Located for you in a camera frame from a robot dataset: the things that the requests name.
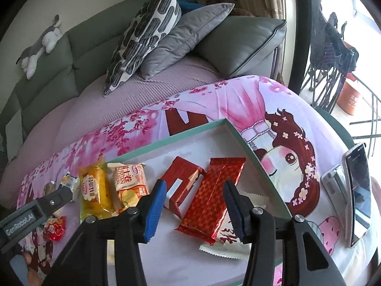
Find yellow soft bread packet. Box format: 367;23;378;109
79;158;114;222

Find red patterned long packet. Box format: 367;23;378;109
176;157;246;245

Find orange cream cake packet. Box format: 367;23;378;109
107;163;149;213

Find dark red snack packet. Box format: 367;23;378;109
161;156;206;219

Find round green cookie packet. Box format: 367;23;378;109
43;181;56;196

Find white persimmon snack packet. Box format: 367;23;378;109
199;212;251;260

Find small red wrapped candy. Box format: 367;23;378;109
43;216;66;241

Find green white cracker packet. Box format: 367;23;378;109
60;172;80;194

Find light grey square pillow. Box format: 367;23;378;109
5;110;23;161

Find teal rimmed white tray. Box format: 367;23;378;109
78;117;293;286

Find silver phone stand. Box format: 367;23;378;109
320;165;348;205

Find pink knitted sofa cover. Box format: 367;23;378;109
1;56;223;201

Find pink cartoon girl cloth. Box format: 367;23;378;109
14;76;377;285

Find smartphone on stand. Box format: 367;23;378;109
342;143;372;247

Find orange bucket outside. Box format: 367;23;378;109
337;73;361;116

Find grey white plush toy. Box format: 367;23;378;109
16;14;62;80

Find grey green sofa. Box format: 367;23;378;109
0;0;287;143

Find black metal drying rack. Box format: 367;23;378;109
301;0;380;157

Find grey cushion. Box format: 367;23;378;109
140;3;234;80

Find black white patterned pillow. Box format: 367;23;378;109
104;0;181;96

